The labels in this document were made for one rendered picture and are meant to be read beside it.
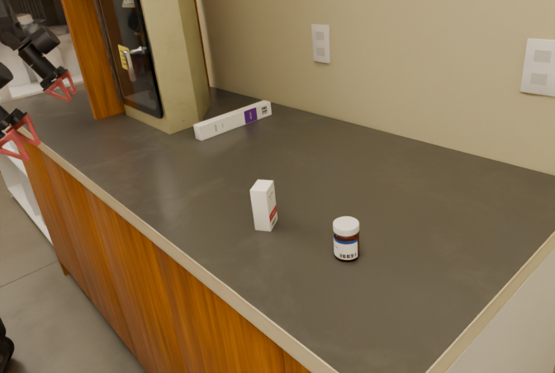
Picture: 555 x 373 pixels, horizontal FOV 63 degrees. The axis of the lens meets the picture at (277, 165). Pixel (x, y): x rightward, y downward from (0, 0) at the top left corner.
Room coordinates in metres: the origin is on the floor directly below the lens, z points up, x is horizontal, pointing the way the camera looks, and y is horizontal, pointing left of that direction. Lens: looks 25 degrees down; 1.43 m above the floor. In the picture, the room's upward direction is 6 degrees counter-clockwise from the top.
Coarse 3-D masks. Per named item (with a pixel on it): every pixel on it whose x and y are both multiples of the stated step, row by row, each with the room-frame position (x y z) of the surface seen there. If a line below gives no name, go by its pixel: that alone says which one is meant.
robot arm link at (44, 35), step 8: (8, 32) 1.47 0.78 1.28; (40, 32) 1.51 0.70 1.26; (48, 32) 1.51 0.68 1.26; (8, 40) 1.47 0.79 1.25; (16, 40) 1.47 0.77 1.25; (24, 40) 1.49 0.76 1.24; (32, 40) 1.50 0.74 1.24; (40, 40) 1.50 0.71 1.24; (48, 40) 1.50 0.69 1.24; (56, 40) 1.52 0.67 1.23; (16, 48) 1.47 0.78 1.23; (40, 48) 1.49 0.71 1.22; (48, 48) 1.50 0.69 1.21
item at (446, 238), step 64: (64, 128) 1.50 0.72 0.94; (128, 128) 1.44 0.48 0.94; (192, 128) 1.37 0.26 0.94; (256, 128) 1.31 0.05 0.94; (320, 128) 1.26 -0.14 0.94; (128, 192) 0.96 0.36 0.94; (192, 192) 0.93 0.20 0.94; (320, 192) 0.87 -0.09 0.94; (384, 192) 0.84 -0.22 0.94; (448, 192) 0.82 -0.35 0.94; (512, 192) 0.79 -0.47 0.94; (192, 256) 0.68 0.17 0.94; (256, 256) 0.66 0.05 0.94; (320, 256) 0.65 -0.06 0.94; (384, 256) 0.63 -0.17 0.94; (448, 256) 0.61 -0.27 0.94; (512, 256) 0.59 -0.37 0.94; (256, 320) 0.53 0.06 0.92; (320, 320) 0.49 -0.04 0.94; (384, 320) 0.48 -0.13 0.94; (448, 320) 0.47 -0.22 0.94
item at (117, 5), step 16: (112, 0) 1.46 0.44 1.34; (128, 0) 1.37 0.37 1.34; (112, 16) 1.48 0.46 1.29; (128, 16) 1.39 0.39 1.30; (112, 32) 1.51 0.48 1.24; (128, 32) 1.41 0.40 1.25; (144, 32) 1.33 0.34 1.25; (112, 48) 1.53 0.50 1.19; (128, 48) 1.43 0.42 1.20; (144, 48) 1.35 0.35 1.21; (144, 64) 1.36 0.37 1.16; (128, 80) 1.48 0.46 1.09; (144, 80) 1.38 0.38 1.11; (128, 96) 1.50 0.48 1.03; (144, 96) 1.40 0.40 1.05; (144, 112) 1.43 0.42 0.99; (160, 112) 1.33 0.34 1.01
